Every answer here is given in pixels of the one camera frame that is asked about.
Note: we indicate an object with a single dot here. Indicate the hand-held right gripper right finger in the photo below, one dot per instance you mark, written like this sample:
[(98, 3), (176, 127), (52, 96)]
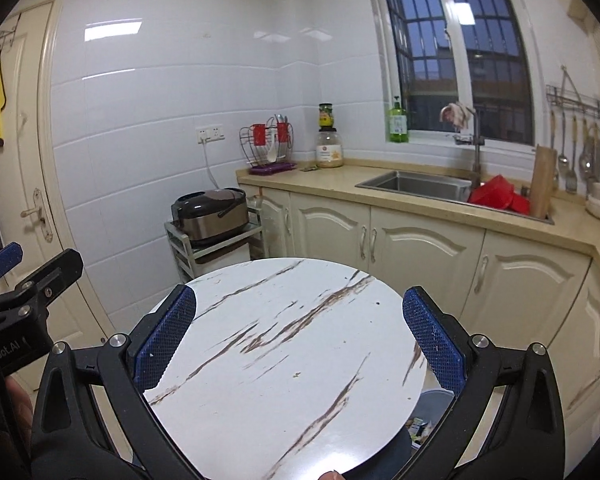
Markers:
[(435, 340)]

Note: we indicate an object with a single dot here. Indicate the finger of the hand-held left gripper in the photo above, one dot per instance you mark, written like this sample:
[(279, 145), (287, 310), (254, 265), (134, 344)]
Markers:
[(50, 277), (2, 260)]

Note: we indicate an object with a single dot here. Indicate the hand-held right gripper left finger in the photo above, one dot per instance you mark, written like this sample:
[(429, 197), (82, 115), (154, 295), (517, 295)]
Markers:
[(167, 337)]

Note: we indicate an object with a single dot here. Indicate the light blue plastic bin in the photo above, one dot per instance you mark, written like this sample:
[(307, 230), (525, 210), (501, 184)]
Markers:
[(437, 400)]

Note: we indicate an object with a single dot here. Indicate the person's left hand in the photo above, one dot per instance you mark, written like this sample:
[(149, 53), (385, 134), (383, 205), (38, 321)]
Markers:
[(19, 405)]

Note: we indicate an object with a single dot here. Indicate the cream door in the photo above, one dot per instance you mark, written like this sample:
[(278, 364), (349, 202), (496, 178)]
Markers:
[(35, 160)]

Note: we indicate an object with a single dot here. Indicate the round white marble table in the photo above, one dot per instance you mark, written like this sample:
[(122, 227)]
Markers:
[(290, 360)]

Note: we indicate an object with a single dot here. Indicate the white shelf cart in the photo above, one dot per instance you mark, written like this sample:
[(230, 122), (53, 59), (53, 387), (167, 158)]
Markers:
[(252, 240)]

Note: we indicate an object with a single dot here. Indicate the dark rice cooker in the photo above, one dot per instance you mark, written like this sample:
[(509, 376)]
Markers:
[(210, 215)]

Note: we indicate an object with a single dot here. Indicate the red plastic basin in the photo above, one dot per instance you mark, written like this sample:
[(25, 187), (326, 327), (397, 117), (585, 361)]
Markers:
[(500, 195)]

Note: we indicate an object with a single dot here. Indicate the steel sink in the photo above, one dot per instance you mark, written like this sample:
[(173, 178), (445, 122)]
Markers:
[(410, 182)]

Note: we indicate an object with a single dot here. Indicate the wooden cutting board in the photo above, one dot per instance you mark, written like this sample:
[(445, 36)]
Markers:
[(544, 180)]

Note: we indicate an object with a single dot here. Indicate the metal faucet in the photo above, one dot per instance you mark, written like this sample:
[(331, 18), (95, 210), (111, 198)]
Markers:
[(476, 150)]

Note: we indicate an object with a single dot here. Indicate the hanging metal spatula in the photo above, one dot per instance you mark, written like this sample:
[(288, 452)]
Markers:
[(573, 175)]

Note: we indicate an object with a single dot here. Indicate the clear jar with beige contents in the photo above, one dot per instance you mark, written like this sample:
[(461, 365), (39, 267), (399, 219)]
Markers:
[(329, 150)]

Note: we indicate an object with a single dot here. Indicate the green dish soap bottle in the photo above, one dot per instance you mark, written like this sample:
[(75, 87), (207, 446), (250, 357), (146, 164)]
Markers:
[(397, 122)]

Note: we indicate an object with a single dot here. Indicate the hanging metal spoon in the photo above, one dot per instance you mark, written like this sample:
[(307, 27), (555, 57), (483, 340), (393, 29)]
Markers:
[(563, 155)]

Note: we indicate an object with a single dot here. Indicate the pink rag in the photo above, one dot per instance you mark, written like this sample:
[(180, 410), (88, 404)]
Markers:
[(455, 114)]

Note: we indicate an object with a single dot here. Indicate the hanging metal ladle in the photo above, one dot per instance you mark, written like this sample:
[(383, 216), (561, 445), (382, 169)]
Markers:
[(591, 155)]

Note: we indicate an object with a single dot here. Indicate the dark jar with yellow label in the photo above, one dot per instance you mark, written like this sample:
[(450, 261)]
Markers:
[(326, 117)]

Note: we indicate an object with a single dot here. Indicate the barred window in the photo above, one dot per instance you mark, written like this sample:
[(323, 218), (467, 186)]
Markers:
[(430, 50)]

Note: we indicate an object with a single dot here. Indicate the white wall outlet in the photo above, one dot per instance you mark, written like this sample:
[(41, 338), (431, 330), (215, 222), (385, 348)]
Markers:
[(210, 133)]

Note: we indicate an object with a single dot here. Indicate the metal utensil rail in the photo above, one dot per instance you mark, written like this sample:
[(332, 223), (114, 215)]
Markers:
[(575, 96)]

